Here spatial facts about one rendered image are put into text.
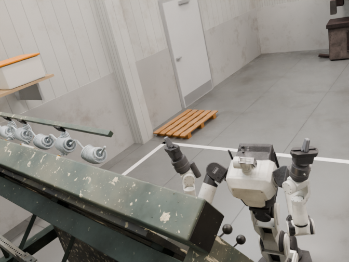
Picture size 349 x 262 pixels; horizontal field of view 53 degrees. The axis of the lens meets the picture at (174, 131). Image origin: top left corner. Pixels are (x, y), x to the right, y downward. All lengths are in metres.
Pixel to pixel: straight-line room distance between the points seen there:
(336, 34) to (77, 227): 8.09
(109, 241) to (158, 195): 0.40
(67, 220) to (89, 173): 0.37
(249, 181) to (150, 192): 1.17
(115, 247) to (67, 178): 0.27
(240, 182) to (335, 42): 7.19
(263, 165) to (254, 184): 0.12
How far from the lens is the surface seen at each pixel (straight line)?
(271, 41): 10.69
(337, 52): 9.01
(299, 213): 1.83
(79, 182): 1.10
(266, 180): 1.98
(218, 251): 0.90
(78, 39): 5.52
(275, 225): 2.39
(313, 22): 10.24
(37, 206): 1.61
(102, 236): 1.26
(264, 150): 2.10
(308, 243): 3.57
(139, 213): 0.89
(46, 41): 5.20
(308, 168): 1.71
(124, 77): 5.78
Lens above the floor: 2.37
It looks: 22 degrees down
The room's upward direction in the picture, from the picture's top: 13 degrees counter-clockwise
